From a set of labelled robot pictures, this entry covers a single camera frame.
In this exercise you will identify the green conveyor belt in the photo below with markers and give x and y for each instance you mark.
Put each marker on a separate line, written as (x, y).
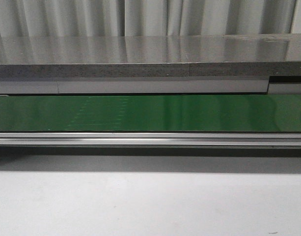
(151, 113)

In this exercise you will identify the grey stone counter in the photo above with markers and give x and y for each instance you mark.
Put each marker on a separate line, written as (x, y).
(264, 63)

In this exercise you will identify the white pleated curtain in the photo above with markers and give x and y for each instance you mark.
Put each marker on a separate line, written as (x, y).
(148, 17)

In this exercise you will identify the aluminium conveyor frame rail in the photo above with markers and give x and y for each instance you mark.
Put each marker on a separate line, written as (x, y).
(147, 139)

